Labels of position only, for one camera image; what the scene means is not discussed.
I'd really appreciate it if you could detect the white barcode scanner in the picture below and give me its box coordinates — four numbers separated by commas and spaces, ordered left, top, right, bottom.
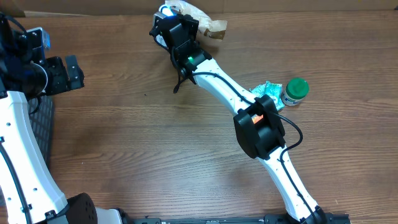
153, 4, 177, 50

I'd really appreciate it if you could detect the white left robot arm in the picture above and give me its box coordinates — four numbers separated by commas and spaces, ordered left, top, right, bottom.
1, 21, 132, 223

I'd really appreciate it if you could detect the grey plastic mesh basket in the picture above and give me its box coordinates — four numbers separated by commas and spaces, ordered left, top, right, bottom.
29, 96, 55, 167

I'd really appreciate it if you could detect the green lid jar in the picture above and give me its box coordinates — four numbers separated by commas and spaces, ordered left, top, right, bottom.
280, 78, 309, 106

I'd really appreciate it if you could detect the small teal tissue packet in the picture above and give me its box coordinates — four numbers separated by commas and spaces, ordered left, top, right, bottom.
264, 81, 285, 111

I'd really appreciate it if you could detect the teal snack packet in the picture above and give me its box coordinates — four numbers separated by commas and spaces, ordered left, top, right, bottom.
249, 81, 268, 98

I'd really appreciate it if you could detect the orange tissue packet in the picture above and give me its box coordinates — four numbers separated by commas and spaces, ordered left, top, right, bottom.
251, 114, 264, 124

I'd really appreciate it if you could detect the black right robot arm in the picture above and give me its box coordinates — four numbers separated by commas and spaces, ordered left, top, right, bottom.
149, 12, 328, 223

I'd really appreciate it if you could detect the brown paper bread bag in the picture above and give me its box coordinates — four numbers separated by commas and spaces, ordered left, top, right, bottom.
164, 0, 228, 40

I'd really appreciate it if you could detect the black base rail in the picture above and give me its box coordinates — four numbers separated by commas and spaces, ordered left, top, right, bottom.
132, 213, 351, 224

